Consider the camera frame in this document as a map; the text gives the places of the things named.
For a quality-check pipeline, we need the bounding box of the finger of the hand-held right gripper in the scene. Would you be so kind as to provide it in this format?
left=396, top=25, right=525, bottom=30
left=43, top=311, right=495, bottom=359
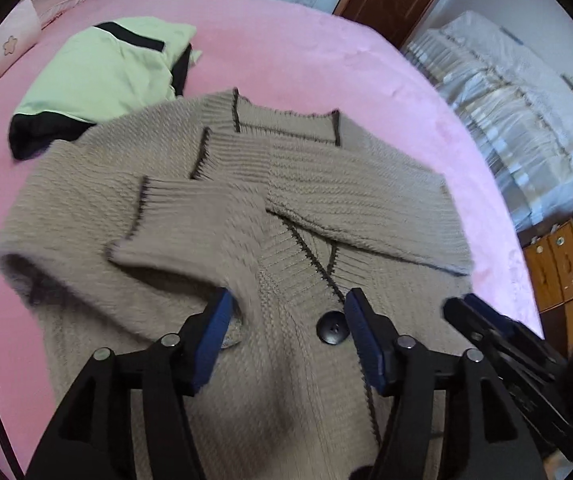
left=464, top=293, right=567, bottom=358
left=441, top=297, right=570, bottom=386

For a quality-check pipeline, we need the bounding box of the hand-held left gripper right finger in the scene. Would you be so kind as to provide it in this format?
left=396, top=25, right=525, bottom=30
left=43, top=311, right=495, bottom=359
left=344, top=287, right=550, bottom=480

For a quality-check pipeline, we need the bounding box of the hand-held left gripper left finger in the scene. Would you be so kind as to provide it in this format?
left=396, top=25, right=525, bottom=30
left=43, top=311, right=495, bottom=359
left=24, top=287, right=234, bottom=480

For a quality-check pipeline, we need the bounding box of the beige knitted cardigan sweater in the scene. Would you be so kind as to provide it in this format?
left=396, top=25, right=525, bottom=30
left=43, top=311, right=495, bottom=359
left=0, top=87, right=472, bottom=480

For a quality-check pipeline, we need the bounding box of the orange wooden cabinet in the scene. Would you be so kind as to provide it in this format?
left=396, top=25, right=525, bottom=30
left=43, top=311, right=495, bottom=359
left=521, top=220, right=573, bottom=348

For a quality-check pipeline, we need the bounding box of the white striped lace curtain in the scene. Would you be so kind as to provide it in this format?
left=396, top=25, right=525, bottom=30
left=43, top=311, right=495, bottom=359
left=401, top=10, right=573, bottom=233

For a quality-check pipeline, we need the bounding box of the light green black garment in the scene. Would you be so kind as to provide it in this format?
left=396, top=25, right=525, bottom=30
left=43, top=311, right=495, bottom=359
left=9, top=16, right=202, bottom=161

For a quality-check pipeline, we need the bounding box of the pink bed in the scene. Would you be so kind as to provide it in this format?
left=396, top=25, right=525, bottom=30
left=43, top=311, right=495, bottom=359
left=0, top=0, right=545, bottom=480

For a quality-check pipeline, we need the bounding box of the pink flower print pillow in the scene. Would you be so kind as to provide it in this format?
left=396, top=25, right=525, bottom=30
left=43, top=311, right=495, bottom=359
left=0, top=0, right=42, bottom=113

